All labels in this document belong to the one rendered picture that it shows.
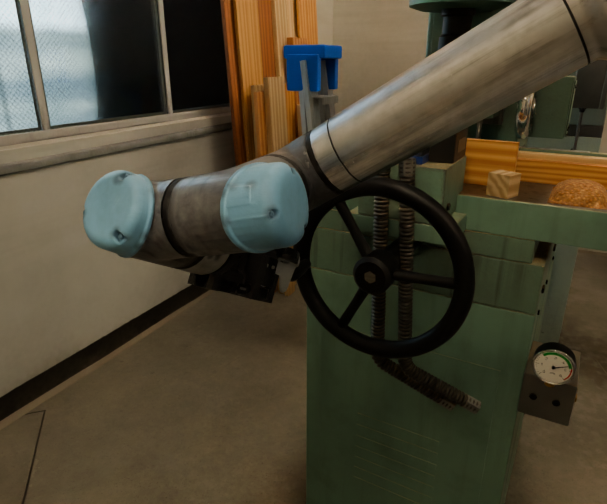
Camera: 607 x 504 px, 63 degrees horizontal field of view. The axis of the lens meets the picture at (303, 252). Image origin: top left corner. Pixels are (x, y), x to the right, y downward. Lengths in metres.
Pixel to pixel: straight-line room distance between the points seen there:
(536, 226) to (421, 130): 0.43
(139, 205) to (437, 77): 0.28
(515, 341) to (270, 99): 1.67
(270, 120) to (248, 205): 1.93
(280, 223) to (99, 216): 0.17
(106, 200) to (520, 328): 0.71
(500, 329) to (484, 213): 0.21
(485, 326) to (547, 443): 0.92
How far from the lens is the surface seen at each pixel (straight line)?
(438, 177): 0.78
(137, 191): 0.45
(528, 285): 0.90
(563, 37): 0.47
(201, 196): 0.43
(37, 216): 1.83
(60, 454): 1.78
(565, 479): 1.72
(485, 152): 0.95
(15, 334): 1.88
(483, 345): 0.97
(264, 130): 2.34
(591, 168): 1.00
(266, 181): 0.40
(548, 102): 1.15
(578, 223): 0.86
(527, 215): 0.87
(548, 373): 0.90
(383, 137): 0.48
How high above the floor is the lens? 1.11
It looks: 21 degrees down
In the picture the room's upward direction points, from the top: straight up
